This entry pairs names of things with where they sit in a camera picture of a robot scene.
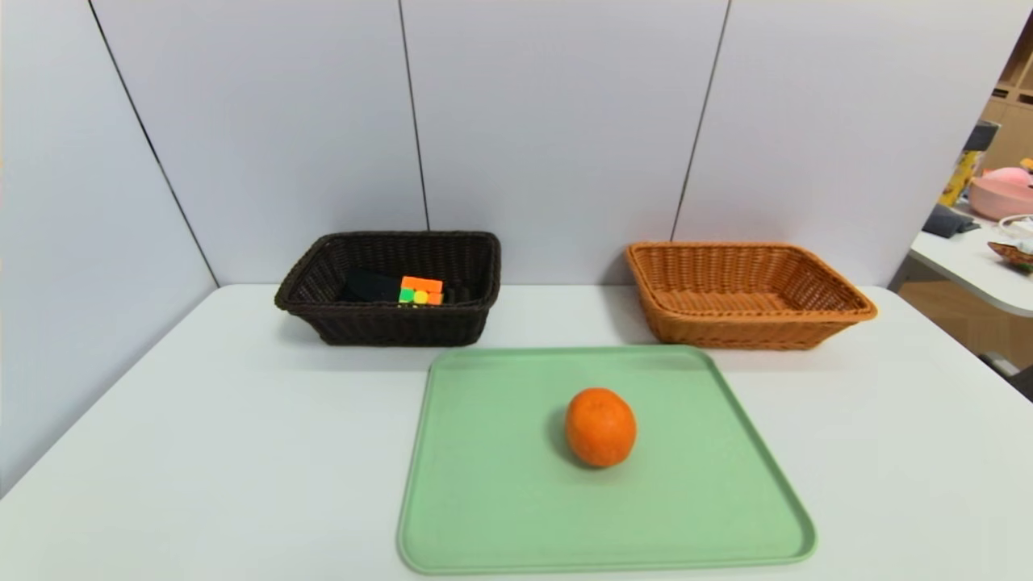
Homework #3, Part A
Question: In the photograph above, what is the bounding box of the multicolour puzzle cube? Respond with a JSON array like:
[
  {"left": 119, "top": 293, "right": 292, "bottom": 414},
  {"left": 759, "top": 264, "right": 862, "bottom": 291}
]
[{"left": 399, "top": 276, "right": 445, "bottom": 306}]

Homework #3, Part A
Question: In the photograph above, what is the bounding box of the black rectangular case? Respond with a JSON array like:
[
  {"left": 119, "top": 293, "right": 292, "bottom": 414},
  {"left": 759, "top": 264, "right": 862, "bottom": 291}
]
[{"left": 343, "top": 267, "right": 404, "bottom": 304}]

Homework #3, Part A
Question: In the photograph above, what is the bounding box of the dark brown wicker basket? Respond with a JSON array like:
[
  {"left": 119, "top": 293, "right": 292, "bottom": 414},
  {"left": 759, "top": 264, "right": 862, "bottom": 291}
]
[{"left": 273, "top": 231, "right": 502, "bottom": 347}]

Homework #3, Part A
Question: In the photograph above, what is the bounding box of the tan wicker basket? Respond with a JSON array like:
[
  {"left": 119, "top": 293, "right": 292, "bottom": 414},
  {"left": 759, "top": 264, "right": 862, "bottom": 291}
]
[{"left": 625, "top": 240, "right": 880, "bottom": 351}]

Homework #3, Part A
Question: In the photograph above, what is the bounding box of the orange fruit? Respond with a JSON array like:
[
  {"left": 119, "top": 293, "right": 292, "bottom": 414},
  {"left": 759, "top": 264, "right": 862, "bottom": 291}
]
[{"left": 564, "top": 388, "right": 638, "bottom": 469}]

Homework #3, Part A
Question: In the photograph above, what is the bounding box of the light green plastic tray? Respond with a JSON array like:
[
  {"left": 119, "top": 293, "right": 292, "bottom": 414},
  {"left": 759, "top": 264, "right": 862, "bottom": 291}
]
[{"left": 395, "top": 345, "right": 818, "bottom": 576}]

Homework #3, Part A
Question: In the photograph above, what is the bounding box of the wooden cabinet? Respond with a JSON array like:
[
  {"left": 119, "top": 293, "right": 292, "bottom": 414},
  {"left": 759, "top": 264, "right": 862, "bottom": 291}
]
[{"left": 897, "top": 278, "right": 1033, "bottom": 370}]

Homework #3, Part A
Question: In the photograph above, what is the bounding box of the dark grey cloth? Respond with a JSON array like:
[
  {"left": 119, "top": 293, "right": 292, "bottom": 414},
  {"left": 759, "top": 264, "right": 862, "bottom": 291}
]
[{"left": 922, "top": 202, "right": 983, "bottom": 238}]

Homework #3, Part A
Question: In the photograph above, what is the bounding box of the white side table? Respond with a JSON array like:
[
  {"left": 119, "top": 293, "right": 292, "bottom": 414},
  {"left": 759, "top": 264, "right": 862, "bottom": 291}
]
[{"left": 910, "top": 206, "right": 1033, "bottom": 318}]

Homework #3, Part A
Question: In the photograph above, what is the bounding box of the yellow box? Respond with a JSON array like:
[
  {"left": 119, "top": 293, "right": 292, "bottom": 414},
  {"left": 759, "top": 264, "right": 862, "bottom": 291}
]
[{"left": 940, "top": 148, "right": 983, "bottom": 207}]

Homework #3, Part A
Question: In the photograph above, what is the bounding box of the small black box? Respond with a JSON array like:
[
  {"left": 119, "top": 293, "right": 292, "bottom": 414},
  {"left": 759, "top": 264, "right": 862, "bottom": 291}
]
[{"left": 964, "top": 119, "right": 1003, "bottom": 153}]

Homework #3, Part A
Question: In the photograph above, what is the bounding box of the pink pot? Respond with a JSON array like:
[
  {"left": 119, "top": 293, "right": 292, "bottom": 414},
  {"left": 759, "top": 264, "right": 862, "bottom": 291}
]
[{"left": 969, "top": 165, "right": 1033, "bottom": 220}]

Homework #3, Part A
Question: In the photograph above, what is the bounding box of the dark chair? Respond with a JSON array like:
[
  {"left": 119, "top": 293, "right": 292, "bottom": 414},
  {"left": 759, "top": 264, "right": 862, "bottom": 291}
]
[{"left": 981, "top": 351, "right": 1033, "bottom": 402}]

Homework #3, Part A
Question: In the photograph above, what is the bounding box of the wooden shelf unit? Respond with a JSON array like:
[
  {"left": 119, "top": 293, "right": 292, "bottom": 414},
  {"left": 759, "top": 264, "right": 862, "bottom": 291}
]
[{"left": 979, "top": 15, "right": 1033, "bottom": 170}]

